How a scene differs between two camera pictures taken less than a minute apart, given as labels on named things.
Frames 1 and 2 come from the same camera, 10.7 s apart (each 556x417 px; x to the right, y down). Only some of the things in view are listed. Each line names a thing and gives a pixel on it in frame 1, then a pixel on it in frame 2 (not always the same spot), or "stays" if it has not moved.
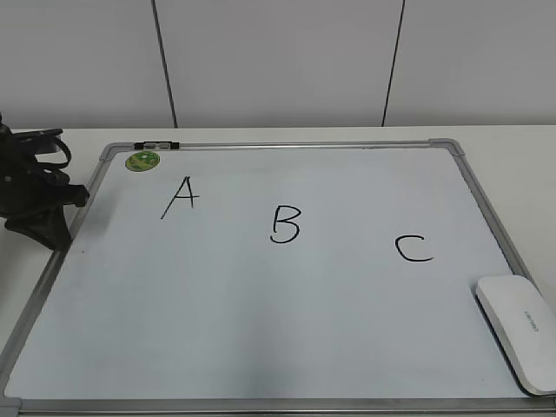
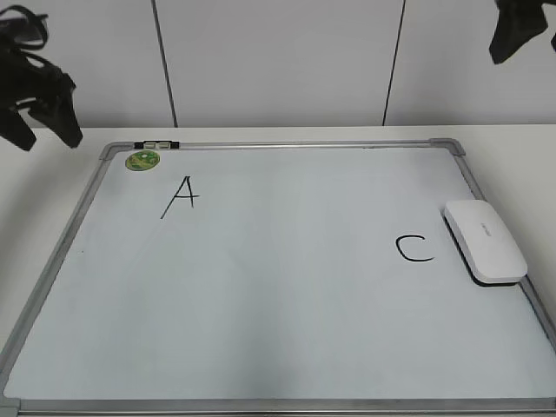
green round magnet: x=142 y=161 stays
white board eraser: x=524 y=319 → x=486 y=243
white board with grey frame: x=273 y=279 stays
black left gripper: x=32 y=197 → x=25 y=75
